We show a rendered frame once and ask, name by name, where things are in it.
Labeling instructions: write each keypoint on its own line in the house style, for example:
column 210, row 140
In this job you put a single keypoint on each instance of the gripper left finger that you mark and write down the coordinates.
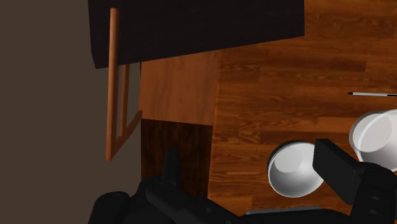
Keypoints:
column 161, row 198

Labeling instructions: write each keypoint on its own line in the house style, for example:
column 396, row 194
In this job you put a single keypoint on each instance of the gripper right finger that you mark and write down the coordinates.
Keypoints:
column 338, row 167

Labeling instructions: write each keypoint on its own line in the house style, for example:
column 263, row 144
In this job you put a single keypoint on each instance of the white bowl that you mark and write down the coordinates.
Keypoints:
column 291, row 173

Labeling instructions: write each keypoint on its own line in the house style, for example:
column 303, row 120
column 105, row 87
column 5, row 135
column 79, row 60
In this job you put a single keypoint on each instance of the white cup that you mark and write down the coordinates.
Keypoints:
column 375, row 136

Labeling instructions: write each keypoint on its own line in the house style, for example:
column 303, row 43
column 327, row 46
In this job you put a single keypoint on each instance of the grey pen with black tip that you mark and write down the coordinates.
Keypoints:
column 372, row 94

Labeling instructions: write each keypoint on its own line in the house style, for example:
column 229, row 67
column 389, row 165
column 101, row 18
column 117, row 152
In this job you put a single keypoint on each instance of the brown wooden desk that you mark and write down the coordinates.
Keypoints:
column 279, row 93

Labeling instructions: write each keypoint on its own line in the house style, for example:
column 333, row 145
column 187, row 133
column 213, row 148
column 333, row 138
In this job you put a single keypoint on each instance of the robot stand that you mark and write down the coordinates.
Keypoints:
column 198, row 28

